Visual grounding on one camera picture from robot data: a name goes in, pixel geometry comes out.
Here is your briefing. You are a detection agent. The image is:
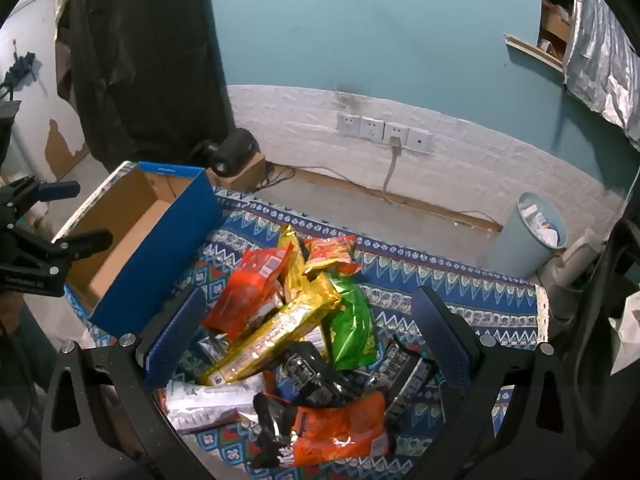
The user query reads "black umbrella on wall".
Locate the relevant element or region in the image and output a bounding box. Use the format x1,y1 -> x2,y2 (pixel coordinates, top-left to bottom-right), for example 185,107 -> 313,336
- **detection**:
1,52 -> 36,90

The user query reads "orange black snack bag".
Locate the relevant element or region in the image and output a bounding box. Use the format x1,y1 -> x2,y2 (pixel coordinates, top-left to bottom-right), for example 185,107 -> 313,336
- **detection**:
249,391 -> 391,469

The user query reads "orange fries snack bag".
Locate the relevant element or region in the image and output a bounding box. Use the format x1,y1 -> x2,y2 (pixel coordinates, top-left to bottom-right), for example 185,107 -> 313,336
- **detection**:
304,235 -> 360,276

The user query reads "grey plug and cable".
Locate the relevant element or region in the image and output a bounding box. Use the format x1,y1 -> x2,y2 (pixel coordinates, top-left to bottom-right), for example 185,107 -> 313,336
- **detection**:
380,135 -> 403,196

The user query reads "black floor cable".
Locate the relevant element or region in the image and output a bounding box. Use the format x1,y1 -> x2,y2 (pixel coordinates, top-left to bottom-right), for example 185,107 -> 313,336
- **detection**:
252,161 -> 504,229

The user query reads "white silver snack pack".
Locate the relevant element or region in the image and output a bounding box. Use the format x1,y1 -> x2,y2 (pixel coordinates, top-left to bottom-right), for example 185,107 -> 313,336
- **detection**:
158,374 -> 267,434

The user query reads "red snack bag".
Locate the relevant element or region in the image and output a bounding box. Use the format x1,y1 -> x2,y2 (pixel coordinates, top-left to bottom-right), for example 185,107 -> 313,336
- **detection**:
202,244 -> 292,341

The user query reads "small cardboard box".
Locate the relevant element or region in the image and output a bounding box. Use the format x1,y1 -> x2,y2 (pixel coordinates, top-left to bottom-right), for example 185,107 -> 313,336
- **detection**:
206,153 -> 267,193

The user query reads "black round speaker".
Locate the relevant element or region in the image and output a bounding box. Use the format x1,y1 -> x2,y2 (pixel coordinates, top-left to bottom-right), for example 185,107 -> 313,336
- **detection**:
202,128 -> 258,177

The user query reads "light blue trash bin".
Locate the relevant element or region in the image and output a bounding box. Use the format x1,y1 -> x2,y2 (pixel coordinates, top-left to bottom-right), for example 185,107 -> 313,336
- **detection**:
487,192 -> 567,278

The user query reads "patterned blue tablecloth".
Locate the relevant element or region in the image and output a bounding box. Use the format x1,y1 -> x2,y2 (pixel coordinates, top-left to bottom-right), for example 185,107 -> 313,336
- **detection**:
64,186 -> 550,480

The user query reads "black snack pack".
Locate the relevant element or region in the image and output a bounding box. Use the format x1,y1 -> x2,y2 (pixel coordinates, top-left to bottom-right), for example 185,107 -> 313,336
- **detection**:
364,338 -> 439,426

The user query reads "blue cardboard box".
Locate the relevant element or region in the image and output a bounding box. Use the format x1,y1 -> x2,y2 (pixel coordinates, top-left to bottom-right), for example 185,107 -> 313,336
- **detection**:
54,162 -> 222,337

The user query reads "long gold snack pack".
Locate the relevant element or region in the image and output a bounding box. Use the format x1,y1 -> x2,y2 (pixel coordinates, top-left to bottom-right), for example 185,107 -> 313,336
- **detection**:
198,272 -> 342,387

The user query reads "green snack bag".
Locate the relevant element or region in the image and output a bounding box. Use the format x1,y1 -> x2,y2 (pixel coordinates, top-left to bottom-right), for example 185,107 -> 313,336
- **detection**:
326,274 -> 378,370

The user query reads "silver foil curtain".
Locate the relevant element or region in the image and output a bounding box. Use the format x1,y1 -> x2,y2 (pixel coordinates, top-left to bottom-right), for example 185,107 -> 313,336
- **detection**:
563,0 -> 639,146

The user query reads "white wall socket strip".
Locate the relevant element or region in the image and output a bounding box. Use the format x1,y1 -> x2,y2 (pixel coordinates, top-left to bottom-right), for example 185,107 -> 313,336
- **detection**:
336,113 -> 433,154

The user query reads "black hanging cloth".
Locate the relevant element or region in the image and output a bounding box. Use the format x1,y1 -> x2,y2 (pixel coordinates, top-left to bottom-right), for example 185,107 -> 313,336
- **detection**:
58,0 -> 233,170

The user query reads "wooden window sill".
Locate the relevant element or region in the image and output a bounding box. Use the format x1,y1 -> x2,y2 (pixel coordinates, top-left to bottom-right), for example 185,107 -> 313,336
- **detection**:
504,34 -> 563,73

